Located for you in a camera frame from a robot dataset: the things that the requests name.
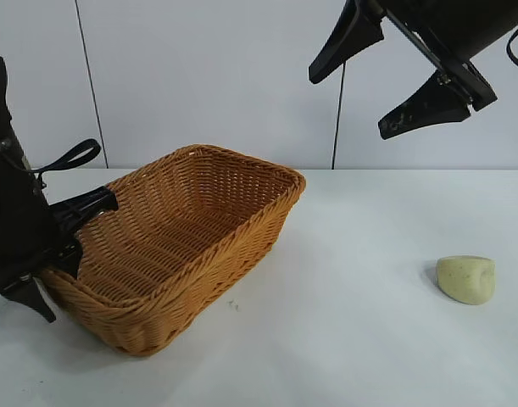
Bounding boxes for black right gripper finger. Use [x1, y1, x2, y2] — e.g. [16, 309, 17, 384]
[308, 0, 385, 85]
[377, 70, 471, 141]

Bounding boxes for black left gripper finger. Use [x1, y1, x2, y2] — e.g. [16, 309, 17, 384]
[50, 238, 85, 280]
[3, 276, 58, 324]

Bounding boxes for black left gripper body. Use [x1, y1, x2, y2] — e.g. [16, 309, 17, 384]
[0, 135, 119, 298]

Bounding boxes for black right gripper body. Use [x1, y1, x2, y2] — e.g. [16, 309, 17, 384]
[375, 0, 518, 112]

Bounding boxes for brown woven wicker basket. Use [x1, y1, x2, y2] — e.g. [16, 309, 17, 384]
[40, 143, 307, 357]

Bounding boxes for pale yellow egg yolk pastry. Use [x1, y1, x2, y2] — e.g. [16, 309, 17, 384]
[435, 254, 496, 305]

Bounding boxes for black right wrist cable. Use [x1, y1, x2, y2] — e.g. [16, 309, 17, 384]
[506, 19, 518, 70]

